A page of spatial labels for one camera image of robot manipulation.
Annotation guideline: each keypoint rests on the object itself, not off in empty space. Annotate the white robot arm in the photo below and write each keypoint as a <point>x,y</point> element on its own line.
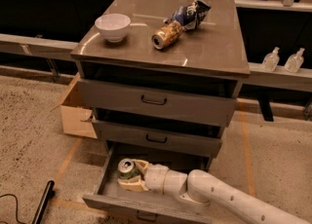
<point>197,188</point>

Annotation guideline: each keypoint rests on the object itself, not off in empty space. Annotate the grey top drawer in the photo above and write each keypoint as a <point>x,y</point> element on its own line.
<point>187,107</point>

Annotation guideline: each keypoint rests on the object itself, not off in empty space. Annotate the blue chip bag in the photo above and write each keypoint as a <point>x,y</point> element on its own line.
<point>191,16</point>

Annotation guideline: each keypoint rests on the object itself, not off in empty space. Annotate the white ceramic bowl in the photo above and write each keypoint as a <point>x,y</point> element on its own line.
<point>113,27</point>

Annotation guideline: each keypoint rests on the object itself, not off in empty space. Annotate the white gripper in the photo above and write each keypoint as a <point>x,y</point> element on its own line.
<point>154,177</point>

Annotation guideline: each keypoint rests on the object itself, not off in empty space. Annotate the grey open bottom drawer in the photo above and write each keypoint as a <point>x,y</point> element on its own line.
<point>146,207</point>

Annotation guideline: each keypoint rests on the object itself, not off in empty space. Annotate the gold brown soda can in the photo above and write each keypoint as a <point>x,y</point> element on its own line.
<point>166,35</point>

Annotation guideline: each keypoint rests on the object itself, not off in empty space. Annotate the black cylindrical floor object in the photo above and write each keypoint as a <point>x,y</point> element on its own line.
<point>47,194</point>

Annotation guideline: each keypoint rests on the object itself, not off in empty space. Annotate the grey middle drawer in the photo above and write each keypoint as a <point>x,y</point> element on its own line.
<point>164,140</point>

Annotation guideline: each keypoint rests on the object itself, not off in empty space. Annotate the cardboard box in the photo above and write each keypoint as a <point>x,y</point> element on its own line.
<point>76,117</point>

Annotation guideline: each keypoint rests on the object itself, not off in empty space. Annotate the clear sanitizer bottle left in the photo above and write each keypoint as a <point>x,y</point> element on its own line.
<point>271,60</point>

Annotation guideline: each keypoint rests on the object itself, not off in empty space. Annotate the grey drawer cabinet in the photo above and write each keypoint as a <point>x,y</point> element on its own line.
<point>209,60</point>

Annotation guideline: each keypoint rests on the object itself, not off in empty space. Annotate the green soda can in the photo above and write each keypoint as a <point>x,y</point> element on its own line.
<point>127,169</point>

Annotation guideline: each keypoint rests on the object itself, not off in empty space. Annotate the grey metal rail shelf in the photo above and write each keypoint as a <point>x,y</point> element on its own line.
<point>55,49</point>

